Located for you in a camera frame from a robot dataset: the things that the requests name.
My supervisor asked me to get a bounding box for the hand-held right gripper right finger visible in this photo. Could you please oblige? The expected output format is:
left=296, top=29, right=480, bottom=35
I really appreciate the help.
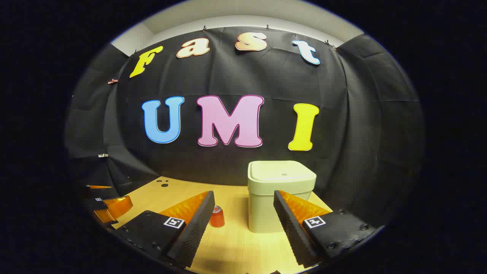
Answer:
left=273, top=190, right=377, bottom=268

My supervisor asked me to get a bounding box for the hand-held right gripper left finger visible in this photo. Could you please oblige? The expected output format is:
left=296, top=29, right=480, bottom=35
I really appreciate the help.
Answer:
left=114, top=190, right=215, bottom=269

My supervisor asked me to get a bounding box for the orange pop can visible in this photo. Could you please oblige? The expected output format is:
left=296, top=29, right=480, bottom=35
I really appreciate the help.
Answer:
left=209, top=205, right=225, bottom=228

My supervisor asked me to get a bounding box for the pale green desktop garbage bin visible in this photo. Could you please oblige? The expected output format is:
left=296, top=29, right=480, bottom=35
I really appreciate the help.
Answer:
left=247, top=160, right=317, bottom=233

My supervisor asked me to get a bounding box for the wooden desktop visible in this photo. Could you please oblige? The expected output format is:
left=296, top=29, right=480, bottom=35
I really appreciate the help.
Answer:
left=112, top=176, right=335, bottom=274

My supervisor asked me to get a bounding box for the black backdrop cloth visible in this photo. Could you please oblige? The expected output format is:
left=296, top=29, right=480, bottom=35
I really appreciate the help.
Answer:
left=65, top=26, right=425, bottom=229

